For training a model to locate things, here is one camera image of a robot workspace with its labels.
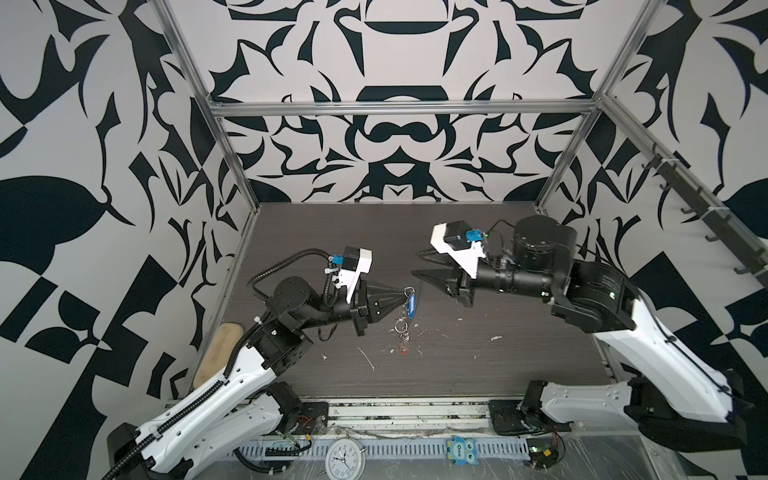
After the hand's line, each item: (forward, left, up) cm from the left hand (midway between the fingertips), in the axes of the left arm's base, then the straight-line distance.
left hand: (411, 292), depth 52 cm
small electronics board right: (-21, -32, -40) cm, 55 cm away
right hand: (+3, -1, +6) cm, 7 cm away
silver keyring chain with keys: (-2, +1, -9) cm, 9 cm away
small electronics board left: (-19, +30, -43) cm, 55 cm away
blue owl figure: (-21, -13, -37) cm, 45 cm away
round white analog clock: (-21, +14, -36) cm, 44 cm away
